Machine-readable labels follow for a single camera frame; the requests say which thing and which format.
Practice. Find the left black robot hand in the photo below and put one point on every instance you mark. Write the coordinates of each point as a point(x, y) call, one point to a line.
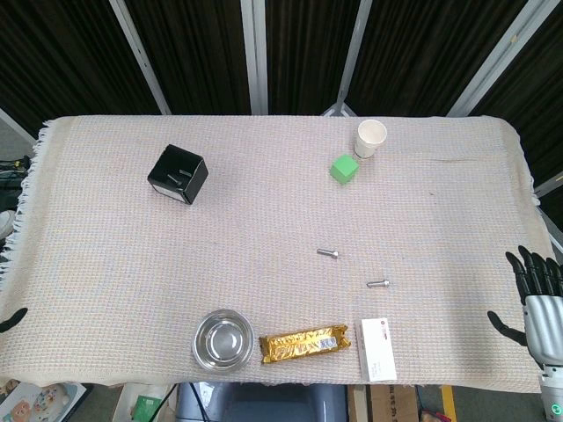
point(11, 320)

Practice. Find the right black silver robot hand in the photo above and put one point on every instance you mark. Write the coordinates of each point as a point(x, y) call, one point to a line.
point(543, 321)

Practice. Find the silver bolt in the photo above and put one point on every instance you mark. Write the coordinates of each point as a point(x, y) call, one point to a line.
point(378, 283)
point(327, 252)

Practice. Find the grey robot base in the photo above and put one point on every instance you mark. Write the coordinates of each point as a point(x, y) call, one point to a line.
point(264, 402)

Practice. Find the colourful printed box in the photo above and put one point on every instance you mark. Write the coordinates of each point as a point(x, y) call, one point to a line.
point(39, 402)

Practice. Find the white shoe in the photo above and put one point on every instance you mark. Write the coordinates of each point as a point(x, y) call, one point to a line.
point(6, 224)

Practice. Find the white bag with green print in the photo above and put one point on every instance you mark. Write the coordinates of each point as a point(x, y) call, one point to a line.
point(145, 404)

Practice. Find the white carton with red logo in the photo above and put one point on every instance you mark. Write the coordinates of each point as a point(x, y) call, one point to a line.
point(378, 351)

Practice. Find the brown cardboard box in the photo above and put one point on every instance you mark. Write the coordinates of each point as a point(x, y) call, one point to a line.
point(387, 404)

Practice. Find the stainless steel bowl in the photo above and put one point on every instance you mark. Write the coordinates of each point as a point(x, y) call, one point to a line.
point(224, 345)

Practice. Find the black open cardboard box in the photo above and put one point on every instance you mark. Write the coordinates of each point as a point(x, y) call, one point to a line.
point(189, 184)

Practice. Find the gold foil snack package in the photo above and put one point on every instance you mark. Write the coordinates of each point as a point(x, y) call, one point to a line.
point(303, 345)

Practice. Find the green cube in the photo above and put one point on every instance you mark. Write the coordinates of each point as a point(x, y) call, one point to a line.
point(344, 170)

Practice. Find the white paper cup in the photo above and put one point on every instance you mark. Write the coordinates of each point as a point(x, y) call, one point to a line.
point(368, 140)

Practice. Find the beige woven tablecloth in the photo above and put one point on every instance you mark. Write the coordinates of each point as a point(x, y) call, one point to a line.
point(264, 220)

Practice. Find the white partition post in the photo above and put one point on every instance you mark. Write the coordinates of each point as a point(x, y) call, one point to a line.
point(141, 57)
point(352, 61)
point(497, 61)
point(255, 57)

